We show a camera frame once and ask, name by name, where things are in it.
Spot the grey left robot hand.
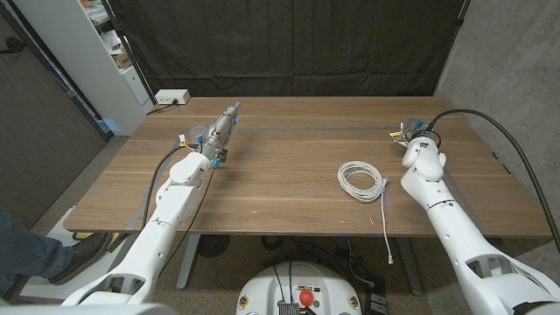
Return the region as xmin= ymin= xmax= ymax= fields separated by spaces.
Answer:
xmin=199 ymin=100 xmax=242 ymax=162

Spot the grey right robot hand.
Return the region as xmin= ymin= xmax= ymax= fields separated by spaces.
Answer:
xmin=389 ymin=117 xmax=433 ymax=148

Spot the white power strip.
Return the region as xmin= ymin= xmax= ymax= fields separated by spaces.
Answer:
xmin=155 ymin=88 xmax=192 ymax=106

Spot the black backdrop curtain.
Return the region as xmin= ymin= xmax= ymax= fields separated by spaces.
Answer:
xmin=107 ymin=0 xmax=472 ymax=98

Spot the black round floor object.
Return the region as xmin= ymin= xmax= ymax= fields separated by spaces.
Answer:
xmin=196 ymin=234 xmax=232 ymax=258

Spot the cardboard box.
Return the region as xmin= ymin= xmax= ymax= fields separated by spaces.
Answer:
xmin=111 ymin=45 xmax=132 ymax=69

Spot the black backdrop stand pole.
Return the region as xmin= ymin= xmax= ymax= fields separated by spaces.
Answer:
xmin=100 ymin=0 xmax=158 ymax=106
xmin=454 ymin=0 xmax=473 ymax=27

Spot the white table leg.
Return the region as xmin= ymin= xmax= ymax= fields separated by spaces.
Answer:
xmin=176 ymin=234 xmax=202 ymax=291

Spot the grey table leg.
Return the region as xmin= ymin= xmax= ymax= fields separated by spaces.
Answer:
xmin=395 ymin=235 xmax=424 ymax=297

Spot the white shelf cabinet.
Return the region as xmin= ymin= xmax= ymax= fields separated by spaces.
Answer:
xmin=12 ymin=0 xmax=154 ymax=137

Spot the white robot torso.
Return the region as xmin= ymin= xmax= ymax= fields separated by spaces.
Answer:
xmin=235 ymin=261 xmax=363 ymax=315

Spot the black floor power strip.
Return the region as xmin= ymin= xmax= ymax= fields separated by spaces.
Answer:
xmin=365 ymin=279 xmax=389 ymax=315

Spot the person's dark shoe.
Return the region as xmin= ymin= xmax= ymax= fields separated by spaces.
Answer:
xmin=47 ymin=232 xmax=110 ymax=285

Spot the person's leg in jeans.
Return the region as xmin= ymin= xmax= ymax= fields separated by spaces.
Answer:
xmin=0 ymin=207 xmax=74 ymax=294

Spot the white floor platform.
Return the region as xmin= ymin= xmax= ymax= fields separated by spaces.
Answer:
xmin=19 ymin=205 xmax=132 ymax=303

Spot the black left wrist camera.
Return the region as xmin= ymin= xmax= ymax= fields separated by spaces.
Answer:
xmin=210 ymin=148 xmax=229 ymax=170

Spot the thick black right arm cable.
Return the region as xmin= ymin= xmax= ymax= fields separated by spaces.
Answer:
xmin=428 ymin=108 xmax=560 ymax=255

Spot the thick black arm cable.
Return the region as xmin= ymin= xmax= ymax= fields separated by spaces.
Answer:
xmin=143 ymin=144 xmax=201 ymax=228
xmin=428 ymin=108 xmax=560 ymax=255

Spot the black power strip cord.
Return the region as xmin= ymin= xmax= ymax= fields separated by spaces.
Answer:
xmin=146 ymin=99 xmax=179 ymax=116

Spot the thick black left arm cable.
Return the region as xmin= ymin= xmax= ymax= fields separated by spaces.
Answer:
xmin=143 ymin=144 xmax=201 ymax=228

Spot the white coiled USB cable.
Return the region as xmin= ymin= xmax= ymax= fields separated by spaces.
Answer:
xmin=336 ymin=160 xmax=395 ymax=266

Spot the black door handle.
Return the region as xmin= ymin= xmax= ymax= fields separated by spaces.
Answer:
xmin=0 ymin=37 xmax=26 ymax=54

